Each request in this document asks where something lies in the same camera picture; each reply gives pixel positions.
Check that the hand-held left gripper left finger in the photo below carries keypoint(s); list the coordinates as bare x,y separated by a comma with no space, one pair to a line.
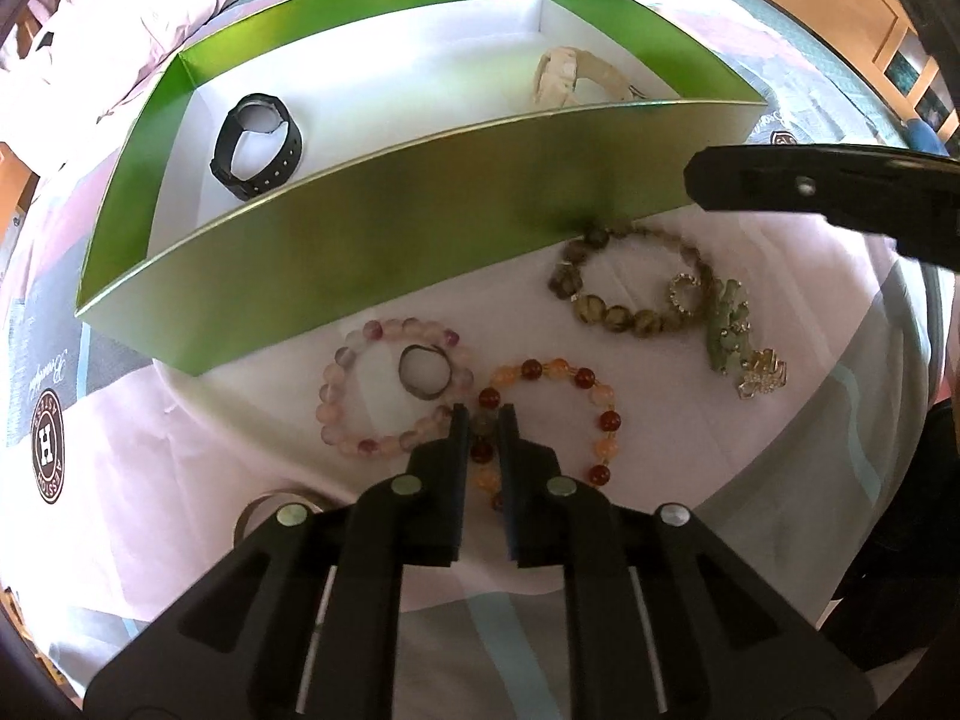
459,465

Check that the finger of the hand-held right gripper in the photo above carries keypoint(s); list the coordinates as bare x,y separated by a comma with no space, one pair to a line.
787,184

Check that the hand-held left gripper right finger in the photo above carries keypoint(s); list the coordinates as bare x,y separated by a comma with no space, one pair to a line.
510,480

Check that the green jade pendant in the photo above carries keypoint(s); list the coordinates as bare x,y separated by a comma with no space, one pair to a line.
724,337

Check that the gold brooch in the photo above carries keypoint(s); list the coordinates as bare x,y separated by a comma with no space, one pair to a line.
761,379

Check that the green cardboard box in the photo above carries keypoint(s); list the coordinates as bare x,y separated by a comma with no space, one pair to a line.
420,225

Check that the printed bedsheet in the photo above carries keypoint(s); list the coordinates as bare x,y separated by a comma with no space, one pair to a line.
675,502

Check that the brown bangle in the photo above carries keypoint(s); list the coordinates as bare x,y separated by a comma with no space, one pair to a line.
255,510

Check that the cream white wristwatch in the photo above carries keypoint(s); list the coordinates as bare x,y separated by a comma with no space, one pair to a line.
555,71

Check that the black wristwatch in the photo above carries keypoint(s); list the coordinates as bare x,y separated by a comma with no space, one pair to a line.
292,144

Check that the white pillow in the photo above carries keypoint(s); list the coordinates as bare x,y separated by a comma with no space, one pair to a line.
150,7

